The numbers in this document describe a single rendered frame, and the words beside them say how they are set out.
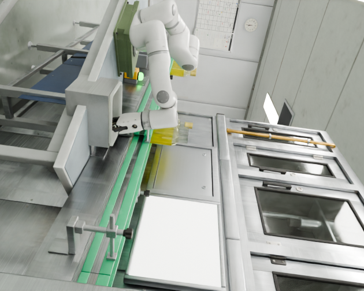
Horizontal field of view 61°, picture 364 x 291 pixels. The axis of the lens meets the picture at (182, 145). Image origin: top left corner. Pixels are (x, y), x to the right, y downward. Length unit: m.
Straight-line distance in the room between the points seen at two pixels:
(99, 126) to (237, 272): 0.73
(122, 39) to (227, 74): 6.23
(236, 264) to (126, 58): 1.02
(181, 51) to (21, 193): 0.92
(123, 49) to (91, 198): 0.72
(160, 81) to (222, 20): 6.19
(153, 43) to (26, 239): 0.86
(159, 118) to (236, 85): 6.59
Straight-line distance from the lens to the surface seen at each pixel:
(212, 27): 7.30
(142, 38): 1.24
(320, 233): 1.54
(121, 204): 1.11
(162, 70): 1.15
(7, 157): 1.19
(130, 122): 1.19
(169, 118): 1.17
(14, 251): 1.28
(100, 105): 1.16
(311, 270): 1.37
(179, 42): 1.42
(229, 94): 7.79
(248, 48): 7.48
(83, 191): 1.13
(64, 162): 1.06
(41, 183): 1.53
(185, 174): 1.53
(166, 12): 1.31
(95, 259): 0.96
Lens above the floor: 1.10
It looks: 1 degrees up
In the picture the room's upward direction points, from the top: 98 degrees clockwise
